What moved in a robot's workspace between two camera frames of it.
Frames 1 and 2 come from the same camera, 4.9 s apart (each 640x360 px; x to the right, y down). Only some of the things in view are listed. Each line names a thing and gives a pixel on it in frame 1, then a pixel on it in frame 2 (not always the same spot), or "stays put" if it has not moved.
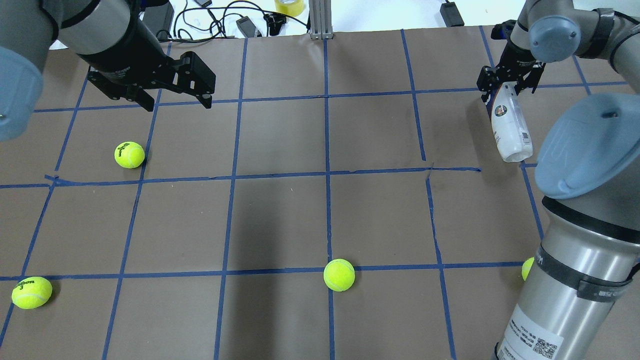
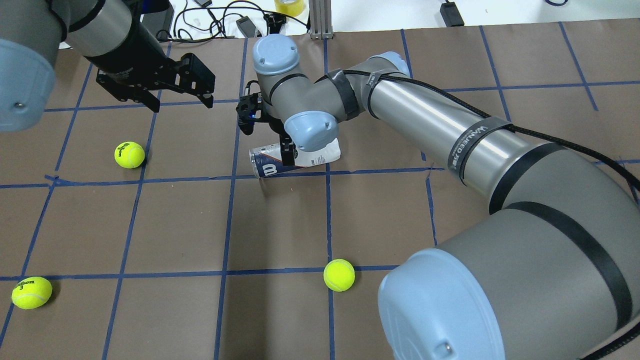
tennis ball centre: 339,275 stays put
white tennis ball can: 510,128 -> 267,160
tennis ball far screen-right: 31,293 stays put
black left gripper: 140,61 stays put
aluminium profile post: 321,24 stays put
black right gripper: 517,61 -> 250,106
